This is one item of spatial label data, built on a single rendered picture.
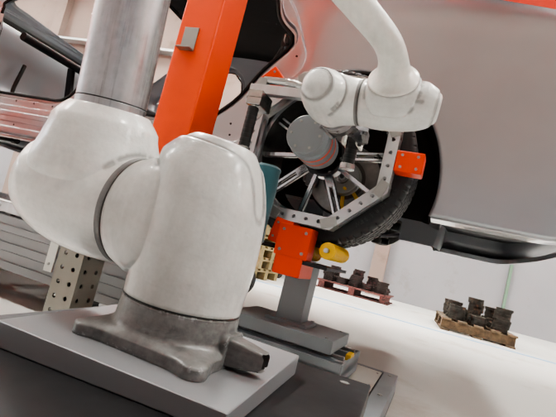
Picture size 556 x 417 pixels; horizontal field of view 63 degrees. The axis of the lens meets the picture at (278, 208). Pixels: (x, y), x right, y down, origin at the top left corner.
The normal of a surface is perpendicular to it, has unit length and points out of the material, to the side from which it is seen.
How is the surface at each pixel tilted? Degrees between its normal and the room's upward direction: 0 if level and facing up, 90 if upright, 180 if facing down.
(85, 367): 90
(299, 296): 90
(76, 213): 106
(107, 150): 77
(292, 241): 90
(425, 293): 90
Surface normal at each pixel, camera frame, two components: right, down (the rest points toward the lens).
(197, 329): 0.44, -0.03
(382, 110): -0.39, 0.67
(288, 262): -0.33, -0.16
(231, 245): 0.63, 0.10
